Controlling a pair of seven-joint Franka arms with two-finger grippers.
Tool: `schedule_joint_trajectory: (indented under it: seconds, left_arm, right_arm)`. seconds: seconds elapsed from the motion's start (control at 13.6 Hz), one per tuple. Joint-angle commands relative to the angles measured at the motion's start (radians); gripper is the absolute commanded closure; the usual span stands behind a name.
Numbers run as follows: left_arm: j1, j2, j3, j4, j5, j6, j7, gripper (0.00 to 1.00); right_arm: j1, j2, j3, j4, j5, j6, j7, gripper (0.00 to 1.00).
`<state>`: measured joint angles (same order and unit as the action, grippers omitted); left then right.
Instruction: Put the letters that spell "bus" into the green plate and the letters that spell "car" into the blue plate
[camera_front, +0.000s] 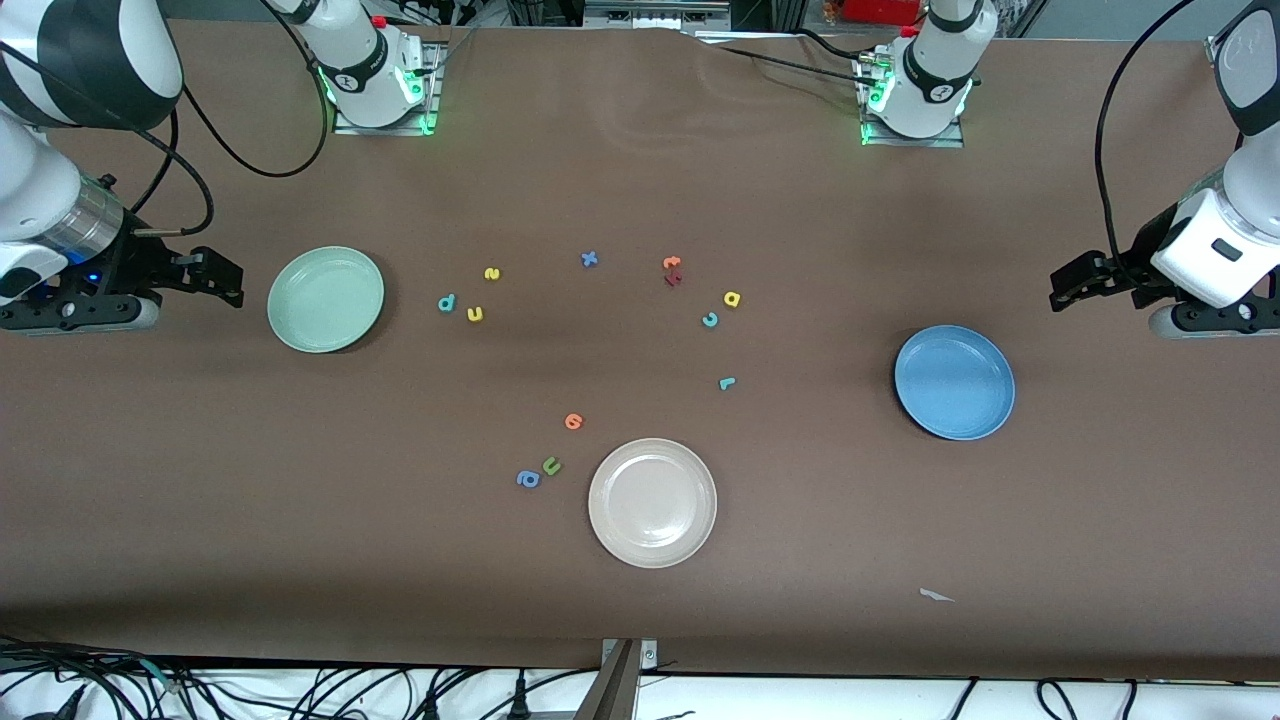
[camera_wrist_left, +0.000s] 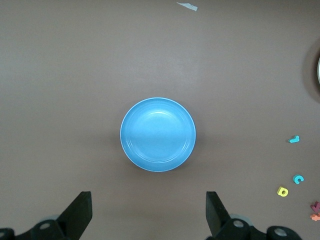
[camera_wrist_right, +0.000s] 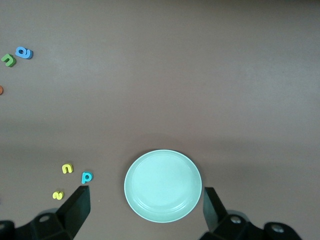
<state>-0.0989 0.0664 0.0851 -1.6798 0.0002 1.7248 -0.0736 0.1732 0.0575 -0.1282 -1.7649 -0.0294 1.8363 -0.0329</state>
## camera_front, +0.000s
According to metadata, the light green plate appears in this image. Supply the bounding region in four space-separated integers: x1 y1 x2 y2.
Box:
267 246 386 354

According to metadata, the blue plate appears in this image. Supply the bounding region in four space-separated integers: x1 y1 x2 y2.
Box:
894 325 1017 442

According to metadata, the brown table cover sheet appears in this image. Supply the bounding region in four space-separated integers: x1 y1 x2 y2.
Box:
0 18 1280 683

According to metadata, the red object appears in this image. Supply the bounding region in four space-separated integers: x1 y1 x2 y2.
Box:
843 0 926 25

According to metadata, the beige plate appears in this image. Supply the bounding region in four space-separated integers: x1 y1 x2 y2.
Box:
588 438 718 569

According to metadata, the grey metal box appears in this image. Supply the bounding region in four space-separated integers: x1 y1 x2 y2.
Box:
583 0 733 31

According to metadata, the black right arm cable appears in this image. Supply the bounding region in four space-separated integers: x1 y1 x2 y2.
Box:
130 0 331 237

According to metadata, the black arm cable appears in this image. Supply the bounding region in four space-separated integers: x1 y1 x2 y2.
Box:
1095 0 1201 291
130 0 331 237

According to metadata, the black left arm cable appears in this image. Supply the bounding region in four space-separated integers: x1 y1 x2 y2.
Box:
1095 0 1201 291

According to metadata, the grey metal bracket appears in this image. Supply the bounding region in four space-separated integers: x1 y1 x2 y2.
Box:
575 638 661 720

